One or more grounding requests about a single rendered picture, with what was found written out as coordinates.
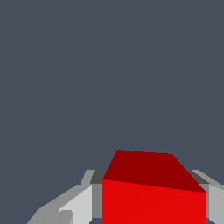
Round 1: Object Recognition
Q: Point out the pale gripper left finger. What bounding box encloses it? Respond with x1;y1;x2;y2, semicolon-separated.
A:
26;169;106;224

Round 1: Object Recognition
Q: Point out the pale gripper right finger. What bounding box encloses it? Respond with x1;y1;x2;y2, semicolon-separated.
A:
191;169;224;224

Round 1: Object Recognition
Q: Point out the red cube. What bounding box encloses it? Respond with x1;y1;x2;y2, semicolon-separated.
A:
101;149;207;224

